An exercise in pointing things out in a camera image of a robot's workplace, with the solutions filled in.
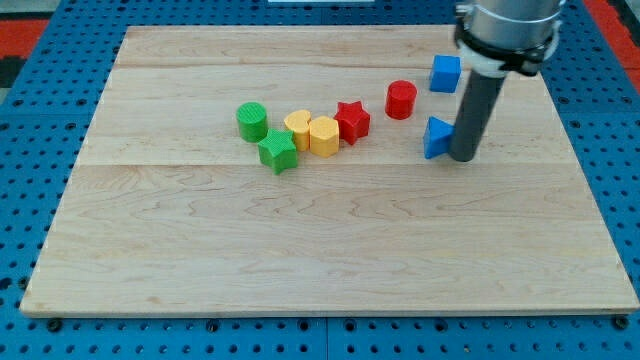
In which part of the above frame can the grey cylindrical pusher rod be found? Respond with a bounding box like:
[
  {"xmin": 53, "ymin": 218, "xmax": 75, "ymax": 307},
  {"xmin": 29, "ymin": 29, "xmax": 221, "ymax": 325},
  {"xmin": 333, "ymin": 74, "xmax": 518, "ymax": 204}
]
[{"xmin": 448, "ymin": 70, "xmax": 505, "ymax": 162}]

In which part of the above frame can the blue triangle block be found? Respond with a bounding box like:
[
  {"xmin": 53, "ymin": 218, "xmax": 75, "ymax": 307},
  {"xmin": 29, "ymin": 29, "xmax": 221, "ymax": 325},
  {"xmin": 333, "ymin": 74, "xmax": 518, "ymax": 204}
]
[{"xmin": 423, "ymin": 116, "xmax": 454, "ymax": 159}]

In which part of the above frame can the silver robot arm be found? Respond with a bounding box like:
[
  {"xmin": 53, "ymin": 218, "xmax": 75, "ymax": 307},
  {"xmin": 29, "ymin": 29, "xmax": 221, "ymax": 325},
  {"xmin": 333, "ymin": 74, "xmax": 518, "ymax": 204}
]
[{"xmin": 448, "ymin": 0, "xmax": 564, "ymax": 162}]

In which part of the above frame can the blue cube block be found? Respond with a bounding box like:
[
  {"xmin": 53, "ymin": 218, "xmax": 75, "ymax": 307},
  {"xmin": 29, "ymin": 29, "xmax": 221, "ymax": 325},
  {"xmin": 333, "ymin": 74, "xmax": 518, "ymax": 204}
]
[{"xmin": 429, "ymin": 55, "xmax": 462, "ymax": 93}]

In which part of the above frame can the red cylinder block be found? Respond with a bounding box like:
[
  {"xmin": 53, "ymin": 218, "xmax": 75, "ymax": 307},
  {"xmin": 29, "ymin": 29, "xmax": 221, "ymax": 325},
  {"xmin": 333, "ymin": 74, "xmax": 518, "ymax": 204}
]
[{"xmin": 385, "ymin": 80, "xmax": 417, "ymax": 120}]

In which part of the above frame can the red star block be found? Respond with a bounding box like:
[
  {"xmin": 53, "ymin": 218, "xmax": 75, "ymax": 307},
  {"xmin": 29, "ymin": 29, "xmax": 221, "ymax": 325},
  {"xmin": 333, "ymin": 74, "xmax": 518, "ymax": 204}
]
[{"xmin": 334, "ymin": 101, "xmax": 371, "ymax": 145}]

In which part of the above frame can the yellow hexagon block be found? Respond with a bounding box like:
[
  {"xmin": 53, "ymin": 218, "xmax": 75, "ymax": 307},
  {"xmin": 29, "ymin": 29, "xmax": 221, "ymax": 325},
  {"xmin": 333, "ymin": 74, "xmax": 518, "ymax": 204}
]
[{"xmin": 309, "ymin": 116, "xmax": 340, "ymax": 157}]

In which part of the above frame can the yellow heart block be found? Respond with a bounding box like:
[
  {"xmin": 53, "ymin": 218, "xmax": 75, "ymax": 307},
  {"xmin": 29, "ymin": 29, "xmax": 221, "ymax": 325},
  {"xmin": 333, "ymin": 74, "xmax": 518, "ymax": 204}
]
[{"xmin": 284, "ymin": 109, "xmax": 311, "ymax": 152}]

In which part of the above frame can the green star block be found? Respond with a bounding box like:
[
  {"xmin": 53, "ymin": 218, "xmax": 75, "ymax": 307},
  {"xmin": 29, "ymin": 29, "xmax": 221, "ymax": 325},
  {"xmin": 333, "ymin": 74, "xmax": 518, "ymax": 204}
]
[{"xmin": 258, "ymin": 128, "xmax": 298, "ymax": 175}]

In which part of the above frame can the green cylinder block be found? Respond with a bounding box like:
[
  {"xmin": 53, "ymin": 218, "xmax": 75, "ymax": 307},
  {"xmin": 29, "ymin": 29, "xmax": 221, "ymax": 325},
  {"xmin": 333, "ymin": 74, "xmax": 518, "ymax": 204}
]
[{"xmin": 236, "ymin": 102, "xmax": 268, "ymax": 143}]

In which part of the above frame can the wooden board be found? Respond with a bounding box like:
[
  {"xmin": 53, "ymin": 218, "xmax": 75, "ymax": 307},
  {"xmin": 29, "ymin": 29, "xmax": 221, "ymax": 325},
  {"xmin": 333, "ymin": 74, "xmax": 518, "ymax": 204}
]
[{"xmin": 20, "ymin": 26, "xmax": 639, "ymax": 318}]

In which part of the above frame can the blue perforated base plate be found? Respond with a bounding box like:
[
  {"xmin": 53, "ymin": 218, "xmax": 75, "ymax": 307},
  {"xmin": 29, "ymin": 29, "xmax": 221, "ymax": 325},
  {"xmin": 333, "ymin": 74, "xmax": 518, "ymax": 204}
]
[{"xmin": 1, "ymin": 0, "xmax": 639, "ymax": 359}]

